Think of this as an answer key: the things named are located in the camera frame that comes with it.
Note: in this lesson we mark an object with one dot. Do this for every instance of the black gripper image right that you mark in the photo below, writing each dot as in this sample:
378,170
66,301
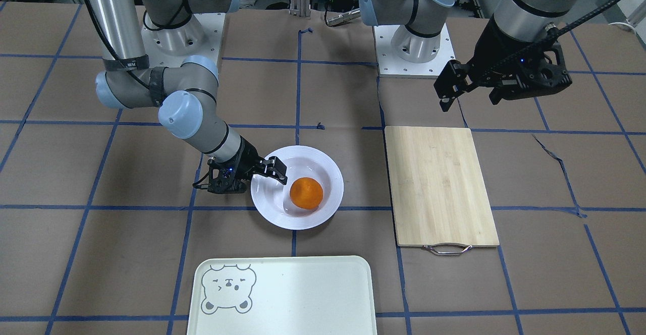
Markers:
488,47

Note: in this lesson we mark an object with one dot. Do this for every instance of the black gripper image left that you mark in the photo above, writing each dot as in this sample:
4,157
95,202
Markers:
247,159

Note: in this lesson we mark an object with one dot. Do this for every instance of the white round plate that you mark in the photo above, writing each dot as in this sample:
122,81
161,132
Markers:
272,200

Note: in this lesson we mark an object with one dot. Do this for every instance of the orange fruit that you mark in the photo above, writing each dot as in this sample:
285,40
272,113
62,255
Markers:
306,193

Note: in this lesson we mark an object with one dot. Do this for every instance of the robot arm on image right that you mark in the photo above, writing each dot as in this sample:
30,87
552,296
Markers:
535,21

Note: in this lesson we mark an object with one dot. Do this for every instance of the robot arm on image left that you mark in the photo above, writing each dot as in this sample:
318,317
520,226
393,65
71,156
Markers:
186,96

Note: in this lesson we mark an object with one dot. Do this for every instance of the white tray with bear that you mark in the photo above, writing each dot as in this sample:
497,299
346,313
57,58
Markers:
283,295

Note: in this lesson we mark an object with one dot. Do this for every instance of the bamboo cutting board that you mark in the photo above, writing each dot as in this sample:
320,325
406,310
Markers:
439,197

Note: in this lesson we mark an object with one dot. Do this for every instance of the metal connector in background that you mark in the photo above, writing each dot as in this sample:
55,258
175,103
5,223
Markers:
342,18

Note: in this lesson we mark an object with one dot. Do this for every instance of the metal base plate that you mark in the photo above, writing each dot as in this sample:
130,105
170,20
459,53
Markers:
388,57
202,47

